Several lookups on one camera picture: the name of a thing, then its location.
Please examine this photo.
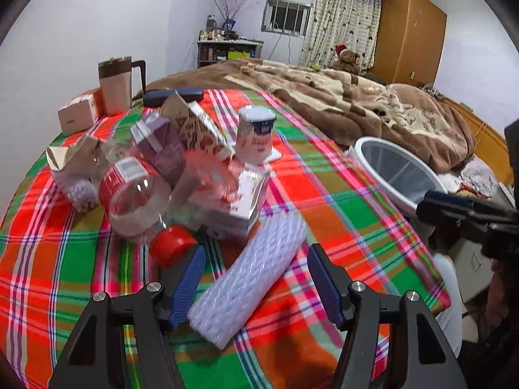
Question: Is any beige paper bag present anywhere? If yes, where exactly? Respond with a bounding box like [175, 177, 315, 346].
[46, 135, 106, 185]

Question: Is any long white foam net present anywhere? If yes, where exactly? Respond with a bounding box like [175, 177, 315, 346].
[187, 212, 306, 350]

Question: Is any floral curtain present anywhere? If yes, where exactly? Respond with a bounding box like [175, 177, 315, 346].
[299, 0, 382, 72]

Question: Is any strawberry milk carton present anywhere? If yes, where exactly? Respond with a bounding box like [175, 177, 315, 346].
[187, 163, 270, 240]

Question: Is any wooden bed frame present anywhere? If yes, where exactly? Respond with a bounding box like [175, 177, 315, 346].
[442, 98, 514, 185]

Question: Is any white round trash bin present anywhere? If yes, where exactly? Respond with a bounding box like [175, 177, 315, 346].
[346, 136, 447, 218]

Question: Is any white orange cardboard box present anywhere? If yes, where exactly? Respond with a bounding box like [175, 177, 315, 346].
[58, 88, 105, 136]

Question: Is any brown patterned blanket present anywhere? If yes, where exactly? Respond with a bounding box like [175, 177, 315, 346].
[146, 59, 475, 174]

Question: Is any short white foam net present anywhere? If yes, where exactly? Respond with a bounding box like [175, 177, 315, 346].
[51, 171, 99, 213]

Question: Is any teddy bear santa hat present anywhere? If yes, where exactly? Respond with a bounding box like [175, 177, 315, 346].
[332, 44, 362, 75]

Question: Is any clear plastic cup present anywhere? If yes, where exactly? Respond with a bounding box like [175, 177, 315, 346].
[167, 150, 243, 229]

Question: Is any person right hand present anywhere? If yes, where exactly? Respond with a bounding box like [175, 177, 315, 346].
[485, 259, 518, 331]

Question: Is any wooden wardrobe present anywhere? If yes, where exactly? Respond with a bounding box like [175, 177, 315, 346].
[370, 0, 447, 86]

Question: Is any vase with branches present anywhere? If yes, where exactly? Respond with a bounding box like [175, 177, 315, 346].
[213, 0, 248, 32]

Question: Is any clear bottle red cap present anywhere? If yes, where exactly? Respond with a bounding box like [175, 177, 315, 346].
[98, 148, 196, 269]

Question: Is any dark blue glasses case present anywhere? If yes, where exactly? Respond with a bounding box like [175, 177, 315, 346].
[142, 87, 205, 108]

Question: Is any barred window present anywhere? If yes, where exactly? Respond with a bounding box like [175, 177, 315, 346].
[261, 0, 311, 37]

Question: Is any plaid tablecloth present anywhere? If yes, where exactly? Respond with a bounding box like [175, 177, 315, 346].
[1, 90, 450, 388]

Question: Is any purple drink carton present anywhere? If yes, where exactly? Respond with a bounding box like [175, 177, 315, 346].
[130, 112, 185, 187]

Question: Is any white blue yogurt cup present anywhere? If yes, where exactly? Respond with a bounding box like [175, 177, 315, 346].
[235, 105, 282, 165]

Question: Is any dark shelf desk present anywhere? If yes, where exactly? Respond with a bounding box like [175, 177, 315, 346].
[197, 40, 263, 68]

